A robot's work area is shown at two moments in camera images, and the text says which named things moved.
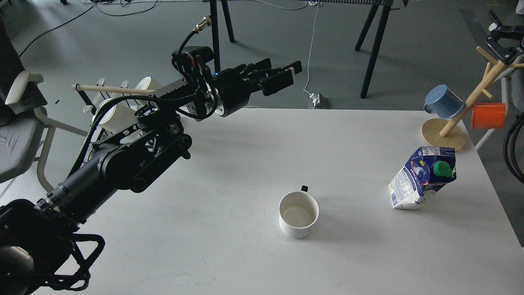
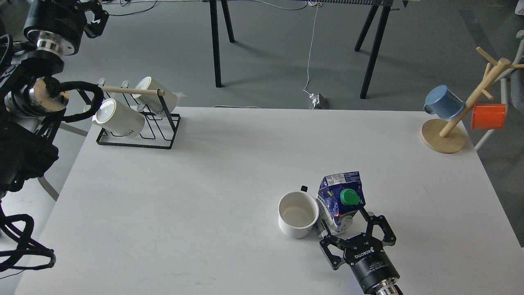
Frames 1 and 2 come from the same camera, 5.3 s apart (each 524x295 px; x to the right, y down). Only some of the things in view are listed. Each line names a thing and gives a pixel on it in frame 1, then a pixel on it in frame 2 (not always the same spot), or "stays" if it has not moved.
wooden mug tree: x=446 y=134 stays
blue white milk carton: x=429 y=169 to x=340 y=196
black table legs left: x=215 y=24 stays
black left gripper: x=234 y=85 to x=57 y=26
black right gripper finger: x=504 y=53 to x=371 y=265
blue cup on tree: x=441 y=100 stays
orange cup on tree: x=488 y=116 stays
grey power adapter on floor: x=322 y=102 stays
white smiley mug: x=298 y=211 stays
